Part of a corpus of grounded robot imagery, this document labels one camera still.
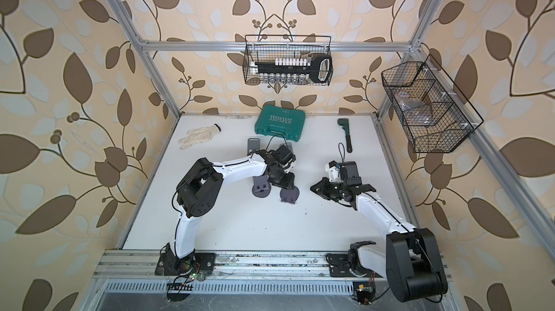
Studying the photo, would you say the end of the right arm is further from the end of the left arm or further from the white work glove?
the white work glove

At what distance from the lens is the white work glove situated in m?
1.10

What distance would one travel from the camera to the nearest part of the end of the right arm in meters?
0.65
